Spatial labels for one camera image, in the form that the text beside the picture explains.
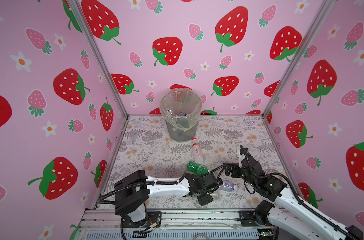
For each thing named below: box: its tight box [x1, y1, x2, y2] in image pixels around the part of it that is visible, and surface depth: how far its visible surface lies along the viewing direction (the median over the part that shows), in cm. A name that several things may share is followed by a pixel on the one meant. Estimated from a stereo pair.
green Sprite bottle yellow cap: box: [187, 161, 211, 176], surface depth 88 cm
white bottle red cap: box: [192, 137, 204, 165], surface depth 95 cm
